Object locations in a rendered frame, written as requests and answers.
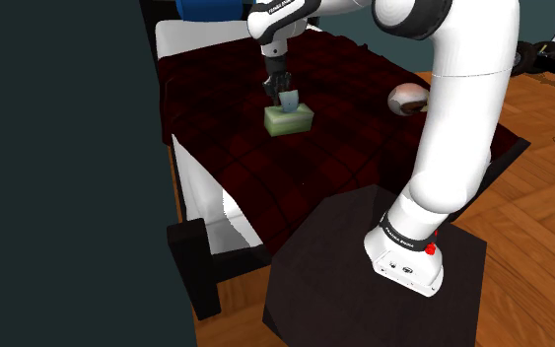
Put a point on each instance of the white and brown ball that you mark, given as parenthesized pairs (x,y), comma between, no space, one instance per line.
(406,98)

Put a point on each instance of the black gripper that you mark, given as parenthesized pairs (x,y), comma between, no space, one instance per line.
(276,72)

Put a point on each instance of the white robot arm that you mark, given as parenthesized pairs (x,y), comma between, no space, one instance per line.
(455,120)

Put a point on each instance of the black barbell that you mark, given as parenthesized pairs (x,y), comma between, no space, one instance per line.
(539,55)

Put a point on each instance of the dark robot stand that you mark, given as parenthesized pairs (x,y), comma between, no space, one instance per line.
(354,288)

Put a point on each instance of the green tissue box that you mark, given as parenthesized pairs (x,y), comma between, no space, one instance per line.
(289,120)

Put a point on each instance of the blue pillow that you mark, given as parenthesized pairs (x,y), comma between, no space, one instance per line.
(209,8)

